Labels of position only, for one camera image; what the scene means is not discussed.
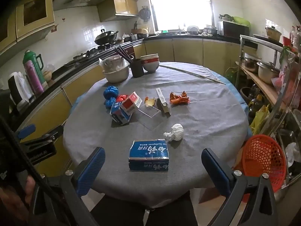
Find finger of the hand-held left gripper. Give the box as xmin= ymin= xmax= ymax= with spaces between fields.
xmin=21 ymin=125 xmax=64 ymax=147
xmin=15 ymin=124 xmax=37 ymax=140

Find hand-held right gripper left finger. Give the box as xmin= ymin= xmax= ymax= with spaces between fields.
xmin=30 ymin=147 xmax=106 ymax=226

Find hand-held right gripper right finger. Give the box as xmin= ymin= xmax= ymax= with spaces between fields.
xmin=201 ymin=148 xmax=279 ymax=226

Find red plastic basket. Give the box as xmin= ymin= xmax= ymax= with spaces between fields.
xmin=242 ymin=134 xmax=288 ymax=195

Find white tissue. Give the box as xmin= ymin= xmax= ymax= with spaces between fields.
xmin=163 ymin=123 xmax=184 ymax=142

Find blue white toothpaste box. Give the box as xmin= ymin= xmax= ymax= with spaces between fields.
xmin=128 ymin=138 xmax=170 ymax=173

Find blue white carton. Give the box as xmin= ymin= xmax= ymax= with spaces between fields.
xmin=110 ymin=102 xmax=132 ymax=125

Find red white carton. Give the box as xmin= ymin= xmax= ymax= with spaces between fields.
xmin=120 ymin=91 xmax=143 ymax=114

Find clear plastic tray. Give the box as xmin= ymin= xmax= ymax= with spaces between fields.
xmin=137 ymin=105 xmax=164 ymax=131

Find blue plastic bag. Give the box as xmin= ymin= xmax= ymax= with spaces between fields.
xmin=103 ymin=85 xmax=118 ymax=110

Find orange wrapper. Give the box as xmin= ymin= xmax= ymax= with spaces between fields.
xmin=169 ymin=91 xmax=190 ymax=105

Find long narrow cardboard box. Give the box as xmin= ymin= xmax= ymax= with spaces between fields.
xmin=155 ymin=88 xmax=171 ymax=116

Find gold foil wrapper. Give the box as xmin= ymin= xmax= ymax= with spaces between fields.
xmin=144 ymin=96 xmax=157 ymax=107

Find person's left hand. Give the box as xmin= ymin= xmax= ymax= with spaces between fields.
xmin=24 ymin=176 xmax=37 ymax=206

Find white black electric appliance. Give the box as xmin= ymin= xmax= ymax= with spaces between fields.
xmin=8 ymin=72 xmax=33 ymax=106

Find person's dark trousers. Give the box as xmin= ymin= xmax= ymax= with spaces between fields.
xmin=90 ymin=191 xmax=198 ymax=226

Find pink thermos bottle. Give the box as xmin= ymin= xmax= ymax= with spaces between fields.
xmin=24 ymin=60 xmax=45 ymax=95

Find grey tablecloth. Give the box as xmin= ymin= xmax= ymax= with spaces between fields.
xmin=62 ymin=62 xmax=250 ymax=211

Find clear bag of food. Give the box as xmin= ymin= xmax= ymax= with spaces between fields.
xmin=42 ymin=65 xmax=55 ymax=83

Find yellow plastic bag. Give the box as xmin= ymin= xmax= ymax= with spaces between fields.
xmin=249 ymin=105 xmax=270 ymax=134

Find black kitchen countertop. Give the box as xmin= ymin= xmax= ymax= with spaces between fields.
xmin=14 ymin=32 xmax=259 ymax=123

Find green thermos jug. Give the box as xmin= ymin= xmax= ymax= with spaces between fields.
xmin=23 ymin=50 xmax=44 ymax=85

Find white plastic bag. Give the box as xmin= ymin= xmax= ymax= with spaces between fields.
xmin=286 ymin=142 xmax=301 ymax=163

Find blue table cover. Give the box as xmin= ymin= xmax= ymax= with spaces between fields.
xmin=70 ymin=73 xmax=250 ymax=123

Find white basin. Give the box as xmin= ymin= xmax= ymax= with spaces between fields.
xmin=103 ymin=63 xmax=130 ymax=83

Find thin wooden stick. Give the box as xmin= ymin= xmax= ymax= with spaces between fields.
xmin=160 ymin=65 xmax=227 ymax=85

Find gas stove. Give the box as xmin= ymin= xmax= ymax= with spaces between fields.
xmin=63 ymin=42 xmax=132 ymax=66

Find plastic-covered bowl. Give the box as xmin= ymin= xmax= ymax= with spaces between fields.
xmin=99 ymin=55 xmax=130 ymax=72

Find steel stockpot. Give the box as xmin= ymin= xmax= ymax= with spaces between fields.
xmin=256 ymin=61 xmax=280 ymax=85

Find black chopstick holder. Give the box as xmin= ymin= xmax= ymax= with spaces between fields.
xmin=130 ymin=58 xmax=144 ymax=78

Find dark pot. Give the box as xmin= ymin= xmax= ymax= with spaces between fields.
xmin=243 ymin=57 xmax=261 ymax=73

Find red patterned packet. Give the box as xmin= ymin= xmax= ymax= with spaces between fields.
xmin=271 ymin=71 xmax=301 ymax=99

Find black lidded wok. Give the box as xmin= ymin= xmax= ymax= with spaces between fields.
xmin=94 ymin=29 xmax=119 ymax=46

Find stacked white red-banded bowls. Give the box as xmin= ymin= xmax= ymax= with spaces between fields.
xmin=141 ymin=54 xmax=160 ymax=73

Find yellow base cabinets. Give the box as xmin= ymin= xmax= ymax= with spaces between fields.
xmin=14 ymin=38 xmax=259 ymax=177

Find metal storage rack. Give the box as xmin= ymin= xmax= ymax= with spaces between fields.
xmin=235 ymin=34 xmax=301 ymax=193

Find steel pans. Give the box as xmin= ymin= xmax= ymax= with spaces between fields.
xmin=203 ymin=25 xmax=218 ymax=36

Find microwave oven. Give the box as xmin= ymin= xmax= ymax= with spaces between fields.
xmin=219 ymin=20 xmax=250 ymax=38

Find cream lidded pot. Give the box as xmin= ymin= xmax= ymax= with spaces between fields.
xmin=265 ymin=26 xmax=282 ymax=41

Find green bag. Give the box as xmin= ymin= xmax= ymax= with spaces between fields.
xmin=233 ymin=16 xmax=251 ymax=27

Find hanging round strainer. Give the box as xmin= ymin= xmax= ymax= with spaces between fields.
xmin=139 ymin=8 xmax=151 ymax=23

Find window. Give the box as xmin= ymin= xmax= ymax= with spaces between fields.
xmin=147 ymin=0 xmax=214 ymax=34

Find yellow glass-door wall cabinet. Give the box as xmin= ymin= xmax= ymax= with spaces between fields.
xmin=0 ymin=7 xmax=18 ymax=50
xmin=15 ymin=0 xmax=55 ymax=40

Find yellow plain wall cabinet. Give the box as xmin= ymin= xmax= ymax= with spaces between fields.
xmin=97 ymin=0 xmax=139 ymax=23

